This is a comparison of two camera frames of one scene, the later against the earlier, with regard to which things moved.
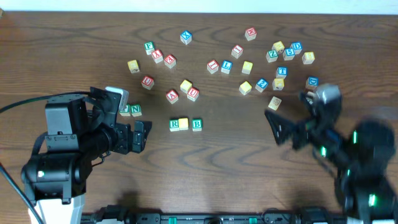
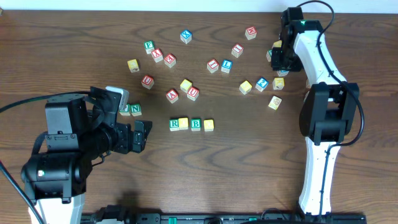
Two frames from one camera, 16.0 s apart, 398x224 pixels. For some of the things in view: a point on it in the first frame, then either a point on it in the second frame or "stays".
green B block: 196,125 stays
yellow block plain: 133,66 stays
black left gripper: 125,138 stays
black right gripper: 300,134 → 278,60
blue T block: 282,72 stays
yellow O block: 247,67 → 208,125
